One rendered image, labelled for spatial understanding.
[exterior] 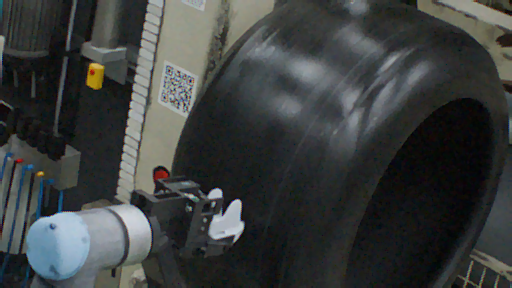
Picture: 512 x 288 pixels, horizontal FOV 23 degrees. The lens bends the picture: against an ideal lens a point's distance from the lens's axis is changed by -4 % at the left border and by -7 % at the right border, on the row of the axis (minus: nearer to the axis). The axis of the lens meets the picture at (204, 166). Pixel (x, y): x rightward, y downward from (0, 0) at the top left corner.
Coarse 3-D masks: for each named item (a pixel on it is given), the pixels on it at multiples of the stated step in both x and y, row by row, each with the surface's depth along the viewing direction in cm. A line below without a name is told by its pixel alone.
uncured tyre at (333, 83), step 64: (320, 0) 190; (384, 0) 193; (256, 64) 183; (320, 64) 179; (384, 64) 177; (448, 64) 183; (192, 128) 186; (256, 128) 179; (320, 128) 174; (384, 128) 175; (448, 128) 220; (256, 192) 178; (320, 192) 174; (384, 192) 229; (448, 192) 221; (256, 256) 180; (320, 256) 177; (384, 256) 224; (448, 256) 211
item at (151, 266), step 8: (168, 240) 166; (160, 248) 165; (168, 248) 166; (160, 256) 166; (168, 256) 167; (144, 264) 170; (152, 264) 168; (160, 264) 166; (168, 264) 167; (144, 272) 171; (152, 272) 169; (160, 272) 167; (168, 272) 168; (176, 272) 169; (152, 280) 171; (160, 280) 169; (168, 280) 169; (176, 280) 170
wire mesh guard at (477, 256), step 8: (472, 256) 228; (480, 256) 226; (488, 256) 227; (480, 264) 227; (488, 264) 225; (496, 264) 224; (504, 264) 225; (496, 272) 225; (504, 272) 223; (496, 280) 226
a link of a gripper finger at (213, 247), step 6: (234, 234) 175; (210, 240) 171; (216, 240) 171; (222, 240) 172; (228, 240) 174; (204, 246) 170; (210, 246) 170; (216, 246) 170; (222, 246) 171; (228, 246) 173; (198, 252) 170; (204, 252) 169; (210, 252) 170; (216, 252) 171; (222, 252) 172
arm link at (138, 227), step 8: (112, 208) 160; (120, 208) 160; (128, 208) 161; (136, 208) 162; (120, 216) 159; (128, 216) 159; (136, 216) 160; (128, 224) 159; (136, 224) 159; (144, 224) 160; (128, 232) 164; (136, 232) 159; (144, 232) 160; (136, 240) 159; (144, 240) 160; (136, 248) 159; (144, 248) 160; (128, 256) 159; (136, 256) 160; (144, 256) 161; (128, 264) 161
